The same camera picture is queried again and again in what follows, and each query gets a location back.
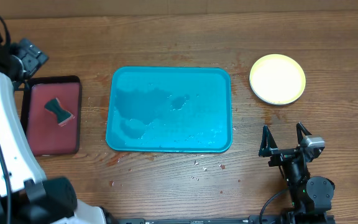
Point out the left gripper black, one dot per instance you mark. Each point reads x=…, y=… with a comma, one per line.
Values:
x=35, y=57

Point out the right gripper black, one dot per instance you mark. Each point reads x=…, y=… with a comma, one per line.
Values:
x=281, y=154

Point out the green and orange sponge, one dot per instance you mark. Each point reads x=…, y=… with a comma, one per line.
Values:
x=63, y=116

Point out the yellow plate with green rim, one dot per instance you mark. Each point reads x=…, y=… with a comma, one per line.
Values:
x=277, y=79

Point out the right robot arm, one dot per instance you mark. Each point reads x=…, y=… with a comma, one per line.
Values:
x=310, y=196

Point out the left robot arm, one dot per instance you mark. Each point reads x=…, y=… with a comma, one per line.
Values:
x=26, y=195

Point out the black tray with red liquid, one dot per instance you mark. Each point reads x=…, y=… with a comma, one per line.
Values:
x=44, y=135

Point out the teal plastic serving tray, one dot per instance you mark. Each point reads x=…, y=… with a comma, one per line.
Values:
x=170, y=109

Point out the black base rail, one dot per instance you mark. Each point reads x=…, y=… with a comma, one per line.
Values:
x=253, y=219

